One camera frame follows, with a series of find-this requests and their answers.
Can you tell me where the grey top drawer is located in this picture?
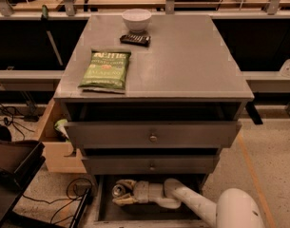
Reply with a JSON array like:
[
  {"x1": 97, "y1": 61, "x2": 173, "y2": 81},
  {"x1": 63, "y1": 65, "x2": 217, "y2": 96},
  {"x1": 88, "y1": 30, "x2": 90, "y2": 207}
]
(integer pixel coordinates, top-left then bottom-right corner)
[{"x1": 65, "y1": 102, "x2": 241, "y2": 149}]

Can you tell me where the grey drawer cabinet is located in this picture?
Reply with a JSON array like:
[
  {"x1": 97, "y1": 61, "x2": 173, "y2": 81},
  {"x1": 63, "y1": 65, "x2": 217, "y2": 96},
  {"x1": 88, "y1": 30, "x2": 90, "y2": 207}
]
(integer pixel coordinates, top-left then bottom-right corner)
[{"x1": 53, "y1": 14, "x2": 255, "y2": 176}]

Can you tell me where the green white 7up can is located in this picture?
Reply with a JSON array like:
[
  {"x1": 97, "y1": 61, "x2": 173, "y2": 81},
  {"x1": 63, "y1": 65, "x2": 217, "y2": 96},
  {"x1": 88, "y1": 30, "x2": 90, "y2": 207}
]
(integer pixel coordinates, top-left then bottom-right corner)
[{"x1": 112, "y1": 184, "x2": 126, "y2": 198}]

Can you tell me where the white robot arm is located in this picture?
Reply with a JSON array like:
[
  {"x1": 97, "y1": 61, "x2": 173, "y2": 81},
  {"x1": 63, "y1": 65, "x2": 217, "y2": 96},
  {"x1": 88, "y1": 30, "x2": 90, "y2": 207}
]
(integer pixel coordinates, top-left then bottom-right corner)
[{"x1": 112, "y1": 179, "x2": 265, "y2": 228}]

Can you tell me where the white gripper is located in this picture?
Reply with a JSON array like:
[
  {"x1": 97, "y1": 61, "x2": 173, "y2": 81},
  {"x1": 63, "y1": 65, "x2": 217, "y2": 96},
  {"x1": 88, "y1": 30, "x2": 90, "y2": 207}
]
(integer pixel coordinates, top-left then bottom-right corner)
[{"x1": 112, "y1": 180, "x2": 149, "y2": 206}]

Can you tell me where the grey drawer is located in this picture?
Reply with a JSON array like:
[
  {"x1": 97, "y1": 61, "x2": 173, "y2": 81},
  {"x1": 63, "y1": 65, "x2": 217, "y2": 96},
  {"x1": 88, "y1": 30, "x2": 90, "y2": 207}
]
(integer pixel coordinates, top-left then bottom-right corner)
[
  {"x1": 82, "y1": 149, "x2": 220, "y2": 175},
  {"x1": 65, "y1": 102, "x2": 241, "y2": 149},
  {"x1": 95, "y1": 175, "x2": 210, "y2": 228}
]

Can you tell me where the white ceramic bowl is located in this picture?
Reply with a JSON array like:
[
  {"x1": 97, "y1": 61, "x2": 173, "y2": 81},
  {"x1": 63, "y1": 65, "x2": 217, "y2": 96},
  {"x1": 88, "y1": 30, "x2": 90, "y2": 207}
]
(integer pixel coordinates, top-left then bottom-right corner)
[{"x1": 122, "y1": 9, "x2": 151, "y2": 32}]

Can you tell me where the grey bottom drawer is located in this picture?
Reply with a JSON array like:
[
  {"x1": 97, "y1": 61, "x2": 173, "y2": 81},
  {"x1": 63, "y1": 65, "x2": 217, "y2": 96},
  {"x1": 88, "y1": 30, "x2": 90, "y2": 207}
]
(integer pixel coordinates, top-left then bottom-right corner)
[{"x1": 95, "y1": 175, "x2": 210, "y2": 228}]

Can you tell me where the black remote control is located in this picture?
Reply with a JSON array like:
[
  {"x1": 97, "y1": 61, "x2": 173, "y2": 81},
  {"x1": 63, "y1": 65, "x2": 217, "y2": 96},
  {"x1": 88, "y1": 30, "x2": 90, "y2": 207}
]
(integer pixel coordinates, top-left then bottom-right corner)
[{"x1": 120, "y1": 34, "x2": 151, "y2": 47}]

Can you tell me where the green kettle chips bag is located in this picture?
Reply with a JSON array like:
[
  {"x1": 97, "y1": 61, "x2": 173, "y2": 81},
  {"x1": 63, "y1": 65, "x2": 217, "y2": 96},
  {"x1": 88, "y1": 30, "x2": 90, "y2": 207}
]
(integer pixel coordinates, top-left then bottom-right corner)
[{"x1": 78, "y1": 49, "x2": 131, "y2": 94}]

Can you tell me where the black floor cable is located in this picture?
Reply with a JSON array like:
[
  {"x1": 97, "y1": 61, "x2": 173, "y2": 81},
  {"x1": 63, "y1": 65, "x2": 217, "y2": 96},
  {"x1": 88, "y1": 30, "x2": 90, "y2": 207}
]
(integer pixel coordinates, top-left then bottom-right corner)
[{"x1": 22, "y1": 177, "x2": 94, "y2": 226}]

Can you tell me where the grey middle drawer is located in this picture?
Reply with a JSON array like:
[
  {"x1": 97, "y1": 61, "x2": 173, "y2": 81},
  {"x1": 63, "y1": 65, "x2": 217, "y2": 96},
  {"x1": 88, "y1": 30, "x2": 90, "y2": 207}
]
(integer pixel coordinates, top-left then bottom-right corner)
[{"x1": 82, "y1": 149, "x2": 220, "y2": 175}]

